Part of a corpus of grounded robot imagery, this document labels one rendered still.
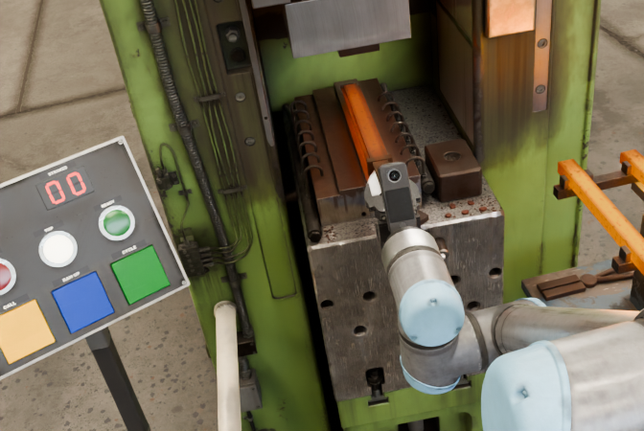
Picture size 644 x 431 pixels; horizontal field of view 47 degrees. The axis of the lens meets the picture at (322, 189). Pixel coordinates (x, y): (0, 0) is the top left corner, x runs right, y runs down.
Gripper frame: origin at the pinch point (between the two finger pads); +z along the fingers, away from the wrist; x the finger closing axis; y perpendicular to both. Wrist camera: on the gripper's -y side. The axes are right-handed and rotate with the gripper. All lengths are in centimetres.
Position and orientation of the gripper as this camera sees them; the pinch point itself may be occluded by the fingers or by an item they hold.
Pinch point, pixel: (381, 170)
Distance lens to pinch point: 133.1
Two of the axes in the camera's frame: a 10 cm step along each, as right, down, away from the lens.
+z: -1.3, -5.7, 8.1
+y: 1.3, 8.0, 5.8
